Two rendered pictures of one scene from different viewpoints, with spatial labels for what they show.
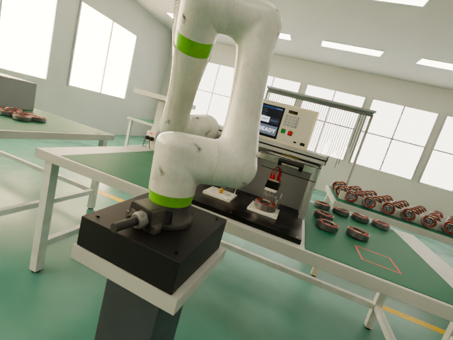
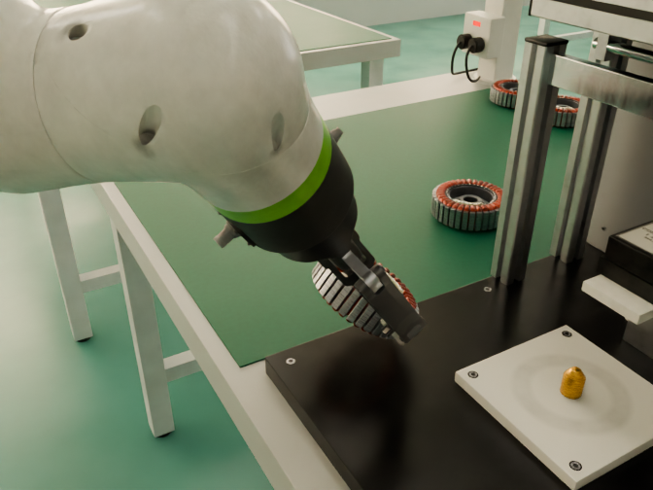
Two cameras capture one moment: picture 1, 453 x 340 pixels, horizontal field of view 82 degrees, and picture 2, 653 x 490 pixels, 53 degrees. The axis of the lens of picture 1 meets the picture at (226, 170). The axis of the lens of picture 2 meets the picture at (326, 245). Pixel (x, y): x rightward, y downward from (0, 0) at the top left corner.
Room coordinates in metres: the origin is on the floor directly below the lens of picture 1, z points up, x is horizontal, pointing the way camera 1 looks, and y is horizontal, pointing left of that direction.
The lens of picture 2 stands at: (0.86, -0.17, 1.21)
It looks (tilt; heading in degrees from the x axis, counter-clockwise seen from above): 30 degrees down; 46
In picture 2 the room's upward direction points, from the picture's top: straight up
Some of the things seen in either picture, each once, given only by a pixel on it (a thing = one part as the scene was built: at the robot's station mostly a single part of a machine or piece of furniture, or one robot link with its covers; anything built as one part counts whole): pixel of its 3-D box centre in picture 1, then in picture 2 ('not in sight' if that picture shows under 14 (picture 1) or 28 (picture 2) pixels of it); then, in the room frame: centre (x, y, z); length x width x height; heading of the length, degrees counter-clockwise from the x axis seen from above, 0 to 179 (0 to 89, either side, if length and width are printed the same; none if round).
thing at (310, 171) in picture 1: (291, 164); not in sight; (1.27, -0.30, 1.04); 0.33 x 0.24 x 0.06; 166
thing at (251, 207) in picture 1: (263, 209); not in sight; (1.28, -0.24, 0.78); 0.15 x 0.15 x 0.01; 76
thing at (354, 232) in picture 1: (357, 233); not in sight; (1.34, -0.77, 0.77); 0.11 x 0.11 x 0.04
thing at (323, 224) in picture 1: (327, 225); not in sight; (1.33, -0.60, 0.77); 0.11 x 0.11 x 0.04
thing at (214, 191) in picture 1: (220, 193); (569, 396); (1.34, 0.00, 0.78); 0.15 x 0.15 x 0.01; 76
